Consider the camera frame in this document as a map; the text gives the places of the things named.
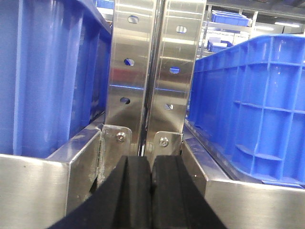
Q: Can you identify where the grey shelving rack with bins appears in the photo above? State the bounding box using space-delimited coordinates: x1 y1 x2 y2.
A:
196 4 258 58

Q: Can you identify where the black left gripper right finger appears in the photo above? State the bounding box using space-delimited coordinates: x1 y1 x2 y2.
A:
152 156 226 229

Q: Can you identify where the stainless steel rack upright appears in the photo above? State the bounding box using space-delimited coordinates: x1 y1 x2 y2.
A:
105 0 158 155

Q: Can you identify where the right stainless steel upright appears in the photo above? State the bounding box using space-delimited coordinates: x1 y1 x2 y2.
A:
144 0 206 157

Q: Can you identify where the right blue ribbed crate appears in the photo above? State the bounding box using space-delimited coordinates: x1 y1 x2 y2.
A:
188 34 305 187

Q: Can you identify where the stainless steel shelf rail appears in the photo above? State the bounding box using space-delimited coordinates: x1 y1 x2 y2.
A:
0 121 102 229

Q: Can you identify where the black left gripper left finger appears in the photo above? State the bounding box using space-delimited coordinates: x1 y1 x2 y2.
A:
51 156 152 229

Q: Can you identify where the left blue crate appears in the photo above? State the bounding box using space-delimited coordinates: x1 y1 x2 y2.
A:
0 0 111 158

